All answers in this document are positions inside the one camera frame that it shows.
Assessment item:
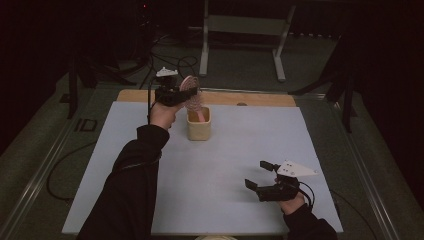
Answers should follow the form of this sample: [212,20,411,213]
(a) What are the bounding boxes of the black rectangular floor frame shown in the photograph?
[74,118,99,133]

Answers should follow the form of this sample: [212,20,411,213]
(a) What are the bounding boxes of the pink hair brush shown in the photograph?
[179,74,207,123]

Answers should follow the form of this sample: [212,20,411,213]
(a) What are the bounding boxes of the black floor cables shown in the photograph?
[139,31,203,93]

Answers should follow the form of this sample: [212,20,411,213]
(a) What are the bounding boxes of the long black cable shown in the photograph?
[329,189,378,240]
[46,141,98,203]

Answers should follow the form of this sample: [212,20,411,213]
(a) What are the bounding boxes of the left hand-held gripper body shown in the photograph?
[154,66,193,108]

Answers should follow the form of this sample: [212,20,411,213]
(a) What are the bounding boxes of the person's right hand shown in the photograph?
[274,178,307,216]

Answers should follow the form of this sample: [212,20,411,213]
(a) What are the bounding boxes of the black metal stand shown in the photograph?
[289,33,358,134]
[67,54,138,120]

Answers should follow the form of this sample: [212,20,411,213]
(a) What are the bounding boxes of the white metal stand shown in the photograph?
[198,0,297,83]

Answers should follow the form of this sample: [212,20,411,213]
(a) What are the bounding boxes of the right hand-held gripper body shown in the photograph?
[257,160,319,203]

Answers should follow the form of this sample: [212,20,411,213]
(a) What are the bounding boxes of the beige square cup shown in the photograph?
[186,105,212,142]

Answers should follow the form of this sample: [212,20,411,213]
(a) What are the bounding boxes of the white table board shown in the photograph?
[61,100,344,236]

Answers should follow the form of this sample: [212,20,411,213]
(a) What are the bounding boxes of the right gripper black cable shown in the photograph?
[297,180,316,210]

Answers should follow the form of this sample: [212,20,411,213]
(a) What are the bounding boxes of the person's left hand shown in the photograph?
[148,99,185,131]

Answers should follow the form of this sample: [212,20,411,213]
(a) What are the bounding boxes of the aluminium frame rail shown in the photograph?
[0,84,108,240]
[328,94,406,240]

